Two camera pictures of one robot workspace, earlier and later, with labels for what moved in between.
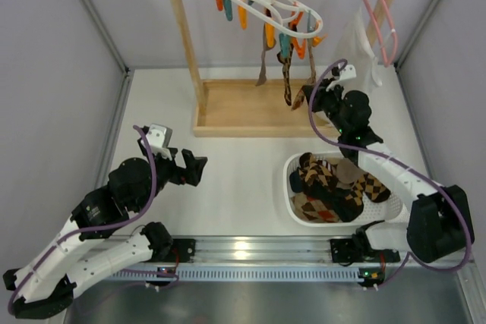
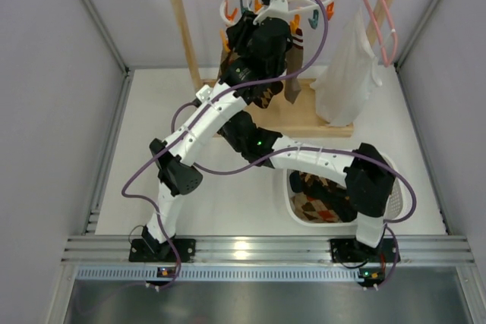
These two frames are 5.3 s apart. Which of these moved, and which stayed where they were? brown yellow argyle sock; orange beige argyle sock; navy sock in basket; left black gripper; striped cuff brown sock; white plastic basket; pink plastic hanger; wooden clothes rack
Moved: striped cuff brown sock; left black gripper; brown yellow argyle sock
Stayed: wooden clothes rack; pink plastic hanger; white plastic basket; navy sock in basket; orange beige argyle sock
